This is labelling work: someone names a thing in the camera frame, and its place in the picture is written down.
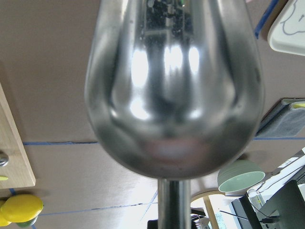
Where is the steel ice scoop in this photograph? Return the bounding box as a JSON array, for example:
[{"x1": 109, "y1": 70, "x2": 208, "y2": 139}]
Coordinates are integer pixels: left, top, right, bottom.
[{"x1": 84, "y1": 0, "x2": 264, "y2": 229}]

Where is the wooden cup tree stand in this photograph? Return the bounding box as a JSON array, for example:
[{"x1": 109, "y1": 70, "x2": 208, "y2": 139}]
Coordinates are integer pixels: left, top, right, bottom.
[{"x1": 191, "y1": 190, "x2": 225, "y2": 229}]

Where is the light green bowl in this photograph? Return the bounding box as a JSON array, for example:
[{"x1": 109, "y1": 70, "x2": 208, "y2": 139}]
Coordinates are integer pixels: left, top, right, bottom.
[{"x1": 217, "y1": 159, "x2": 265, "y2": 193}]

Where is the grey and yellow cloth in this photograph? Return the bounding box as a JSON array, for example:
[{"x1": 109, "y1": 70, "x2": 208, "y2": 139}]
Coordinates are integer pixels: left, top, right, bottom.
[{"x1": 255, "y1": 98, "x2": 305, "y2": 138}]

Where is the bamboo cutting board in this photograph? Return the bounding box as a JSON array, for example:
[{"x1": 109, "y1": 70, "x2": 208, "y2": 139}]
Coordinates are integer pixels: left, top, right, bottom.
[{"x1": 0, "y1": 89, "x2": 36, "y2": 189}]

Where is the steel muddler black tip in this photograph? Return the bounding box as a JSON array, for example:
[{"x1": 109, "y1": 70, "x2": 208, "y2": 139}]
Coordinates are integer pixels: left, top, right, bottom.
[{"x1": 0, "y1": 151, "x2": 10, "y2": 167}]

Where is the cream bear serving tray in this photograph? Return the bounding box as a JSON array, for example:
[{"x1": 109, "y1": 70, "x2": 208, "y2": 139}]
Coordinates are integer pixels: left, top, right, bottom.
[{"x1": 267, "y1": 0, "x2": 305, "y2": 56}]

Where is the yellow lemon round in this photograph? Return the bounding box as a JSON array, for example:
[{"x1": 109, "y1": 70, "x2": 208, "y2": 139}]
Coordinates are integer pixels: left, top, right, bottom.
[{"x1": 0, "y1": 194, "x2": 44, "y2": 223}]

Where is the yellow plastic knife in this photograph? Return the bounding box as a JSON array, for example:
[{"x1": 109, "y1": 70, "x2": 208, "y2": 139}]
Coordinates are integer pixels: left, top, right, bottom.
[{"x1": 0, "y1": 176, "x2": 8, "y2": 181}]

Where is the green avocado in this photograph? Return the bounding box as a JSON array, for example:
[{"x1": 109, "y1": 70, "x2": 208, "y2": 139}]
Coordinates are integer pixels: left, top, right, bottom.
[{"x1": 16, "y1": 216, "x2": 38, "y2": 228}]

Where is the yellow lemon oblong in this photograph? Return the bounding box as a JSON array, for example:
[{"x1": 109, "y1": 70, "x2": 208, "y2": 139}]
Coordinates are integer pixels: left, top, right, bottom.
[{"x1": 0, "y1": 200, "x2": 11, "y2": 227}]

